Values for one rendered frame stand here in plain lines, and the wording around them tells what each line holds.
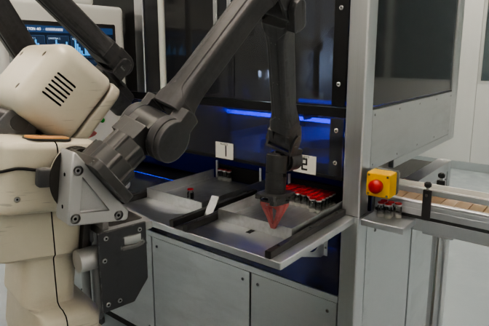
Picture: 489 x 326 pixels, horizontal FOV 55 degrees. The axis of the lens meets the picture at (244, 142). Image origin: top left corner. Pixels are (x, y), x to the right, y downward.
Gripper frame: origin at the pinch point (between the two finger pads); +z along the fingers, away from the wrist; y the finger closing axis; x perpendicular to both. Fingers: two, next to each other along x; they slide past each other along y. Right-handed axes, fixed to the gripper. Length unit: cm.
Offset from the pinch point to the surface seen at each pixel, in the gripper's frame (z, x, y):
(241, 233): 3.5, 8.3, -3.2
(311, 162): -14.4, 3.9, 26.5
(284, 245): 2.4, -7.6, -6.1
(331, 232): 2.4, -10.9, 13.2
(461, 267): 70, -8, 219
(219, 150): -14, 43, 28
